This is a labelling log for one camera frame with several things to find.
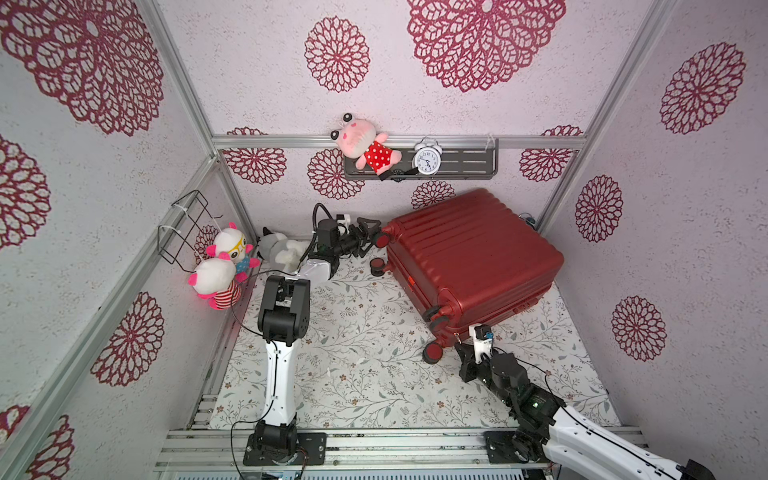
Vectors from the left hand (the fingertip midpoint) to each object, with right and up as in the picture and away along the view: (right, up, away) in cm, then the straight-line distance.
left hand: (382, 229), depth 98 cm
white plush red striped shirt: (-48, -16, -13) cm, 52 cm away
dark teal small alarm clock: (+58, +6, +21) cm, 62 cm away
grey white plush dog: (-38, -6, +7) cm, 39 cm away
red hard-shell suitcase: (+25, -11, -14) cm, 30 cm away
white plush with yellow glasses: (-47, -6, -4) cm, 48 cm away
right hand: (+20, -34, -17) cm, 42 cm away
